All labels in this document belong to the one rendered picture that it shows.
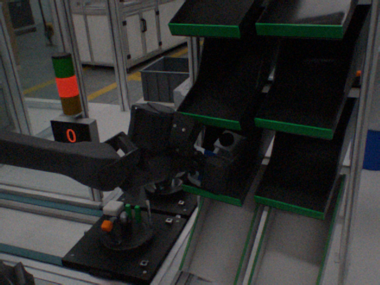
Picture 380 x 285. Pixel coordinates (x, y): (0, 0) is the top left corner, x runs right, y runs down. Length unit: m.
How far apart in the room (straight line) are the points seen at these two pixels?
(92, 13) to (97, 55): 0.61
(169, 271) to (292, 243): 0.30
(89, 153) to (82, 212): 0.70
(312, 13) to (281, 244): 0.47
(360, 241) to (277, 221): 0.41
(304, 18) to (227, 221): 0.47
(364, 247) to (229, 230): 0.47
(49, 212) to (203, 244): 0.59
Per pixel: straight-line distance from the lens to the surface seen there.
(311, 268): 0.91
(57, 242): 1.25
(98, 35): 6.42
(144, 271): 1.01
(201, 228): 0.97
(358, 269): 1.21
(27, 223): 1.37
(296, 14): 0.72
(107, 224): 1.00
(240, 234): 0.93
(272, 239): 0.93
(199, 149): 0.79
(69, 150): 0.61
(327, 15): 0.71
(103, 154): 0.61
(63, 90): 1.12
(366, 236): 1.33
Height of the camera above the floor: 1.65
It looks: 26 degrees down
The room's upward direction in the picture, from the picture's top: 4 degrees counter-clockwise
